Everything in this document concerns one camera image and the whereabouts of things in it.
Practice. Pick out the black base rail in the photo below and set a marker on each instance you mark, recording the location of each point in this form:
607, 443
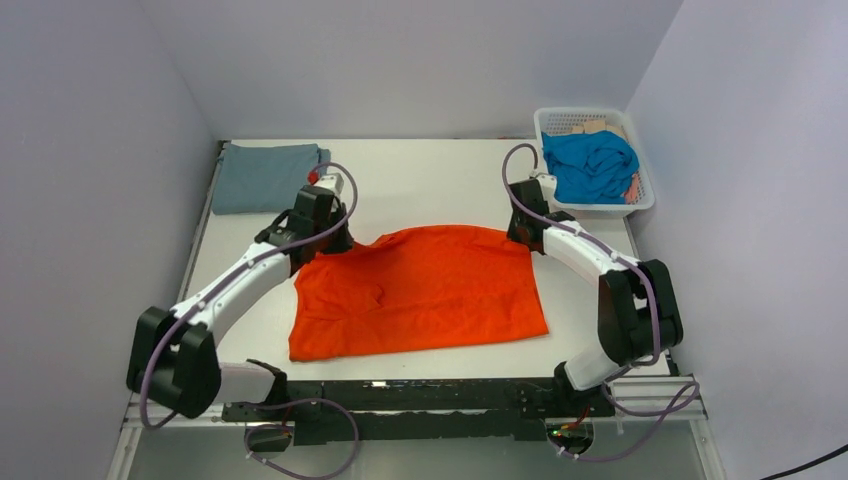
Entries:
320, 412

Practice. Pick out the white plastic basket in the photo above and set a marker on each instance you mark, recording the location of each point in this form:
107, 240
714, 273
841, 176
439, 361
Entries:
557, 121

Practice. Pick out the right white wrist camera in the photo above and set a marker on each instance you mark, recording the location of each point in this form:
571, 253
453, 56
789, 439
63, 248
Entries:
548, 184

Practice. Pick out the folded grey-blue t shirt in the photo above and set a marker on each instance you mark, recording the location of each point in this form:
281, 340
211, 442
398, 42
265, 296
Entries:
255, 180

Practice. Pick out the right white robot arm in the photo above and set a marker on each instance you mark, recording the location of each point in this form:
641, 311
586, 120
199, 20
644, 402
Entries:
637, 314

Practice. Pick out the orange t shirt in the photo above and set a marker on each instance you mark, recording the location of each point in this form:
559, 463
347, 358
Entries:
421, 288

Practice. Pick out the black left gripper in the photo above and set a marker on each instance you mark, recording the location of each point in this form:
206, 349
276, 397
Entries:
339, 235

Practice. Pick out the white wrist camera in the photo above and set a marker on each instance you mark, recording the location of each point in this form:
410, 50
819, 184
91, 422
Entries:
333, 182
548, 184

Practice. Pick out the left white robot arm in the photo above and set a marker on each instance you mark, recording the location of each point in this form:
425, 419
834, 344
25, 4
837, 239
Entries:
174, 360

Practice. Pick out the blue t shirt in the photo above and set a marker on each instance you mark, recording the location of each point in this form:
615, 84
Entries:
596, 168

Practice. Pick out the aluminium table frame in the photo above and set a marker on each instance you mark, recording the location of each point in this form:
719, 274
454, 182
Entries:
632, 398

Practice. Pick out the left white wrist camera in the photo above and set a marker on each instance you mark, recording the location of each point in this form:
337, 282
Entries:
333, 182

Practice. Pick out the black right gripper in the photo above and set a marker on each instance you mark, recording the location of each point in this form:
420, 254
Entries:
521, 229

